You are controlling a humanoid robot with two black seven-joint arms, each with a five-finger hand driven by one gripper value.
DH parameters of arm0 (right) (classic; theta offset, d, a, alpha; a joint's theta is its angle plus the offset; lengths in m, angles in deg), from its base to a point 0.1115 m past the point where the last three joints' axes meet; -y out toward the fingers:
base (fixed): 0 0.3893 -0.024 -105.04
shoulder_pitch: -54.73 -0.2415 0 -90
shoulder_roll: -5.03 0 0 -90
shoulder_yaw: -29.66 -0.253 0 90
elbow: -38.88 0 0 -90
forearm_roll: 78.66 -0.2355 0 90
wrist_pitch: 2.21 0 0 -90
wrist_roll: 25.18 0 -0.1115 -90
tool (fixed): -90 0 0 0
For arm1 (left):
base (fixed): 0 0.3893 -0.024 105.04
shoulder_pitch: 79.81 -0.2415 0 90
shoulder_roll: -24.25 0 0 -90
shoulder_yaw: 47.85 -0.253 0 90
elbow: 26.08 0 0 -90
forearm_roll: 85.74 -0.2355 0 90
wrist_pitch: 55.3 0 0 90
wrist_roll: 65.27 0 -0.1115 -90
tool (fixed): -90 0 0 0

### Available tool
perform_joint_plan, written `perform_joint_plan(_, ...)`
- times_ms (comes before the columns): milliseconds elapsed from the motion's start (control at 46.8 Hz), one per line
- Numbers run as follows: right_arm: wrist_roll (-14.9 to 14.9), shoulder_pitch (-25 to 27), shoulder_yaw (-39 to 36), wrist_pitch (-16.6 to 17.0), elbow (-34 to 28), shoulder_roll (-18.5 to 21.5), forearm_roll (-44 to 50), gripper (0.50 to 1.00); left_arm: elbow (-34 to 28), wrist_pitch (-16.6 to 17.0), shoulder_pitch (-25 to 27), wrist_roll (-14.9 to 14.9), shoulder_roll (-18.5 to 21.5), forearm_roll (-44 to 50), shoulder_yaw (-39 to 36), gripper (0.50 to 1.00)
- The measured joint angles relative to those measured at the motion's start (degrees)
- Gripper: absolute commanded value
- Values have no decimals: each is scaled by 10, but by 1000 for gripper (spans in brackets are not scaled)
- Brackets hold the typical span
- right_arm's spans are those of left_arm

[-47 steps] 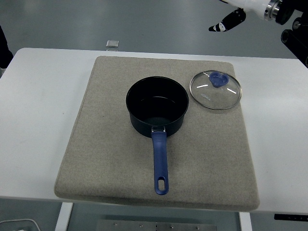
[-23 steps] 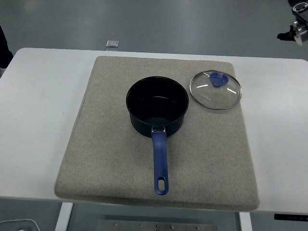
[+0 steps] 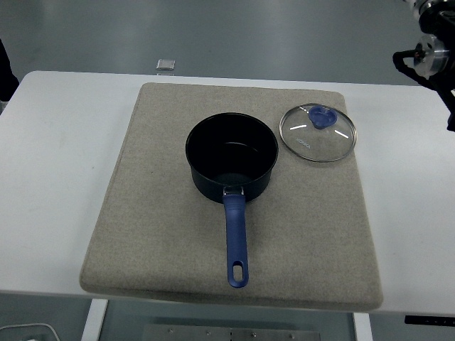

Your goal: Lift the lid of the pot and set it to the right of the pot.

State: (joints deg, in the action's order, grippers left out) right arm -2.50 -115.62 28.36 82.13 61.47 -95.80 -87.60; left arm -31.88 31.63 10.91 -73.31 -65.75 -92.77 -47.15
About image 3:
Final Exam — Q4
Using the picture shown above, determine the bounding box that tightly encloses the glass lid with blue knob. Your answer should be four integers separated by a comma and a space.
279, 102, 358, 163

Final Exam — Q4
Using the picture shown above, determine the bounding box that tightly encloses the grey-brown fabric mat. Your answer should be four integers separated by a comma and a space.
78, 82, 385, 313

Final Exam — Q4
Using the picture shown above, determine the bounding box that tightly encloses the grey metal plate with screws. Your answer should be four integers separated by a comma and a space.
143, 323, 321, 341

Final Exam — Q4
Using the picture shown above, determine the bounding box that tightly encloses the white table leg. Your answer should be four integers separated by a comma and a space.
80, 298, 109, 341
351, 312, 373, 341

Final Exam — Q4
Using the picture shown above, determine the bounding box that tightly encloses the person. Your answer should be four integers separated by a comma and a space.
0, 37, 21, 103

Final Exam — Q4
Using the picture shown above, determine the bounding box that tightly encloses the black panel under table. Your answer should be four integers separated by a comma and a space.
405, 315, 455, 326

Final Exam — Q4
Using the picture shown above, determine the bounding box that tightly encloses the white rounded floor object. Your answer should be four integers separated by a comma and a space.
0, 322, 60, 341

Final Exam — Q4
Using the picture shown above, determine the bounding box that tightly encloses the dark pot with blue handle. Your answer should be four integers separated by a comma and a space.
184, 112, 279, 289

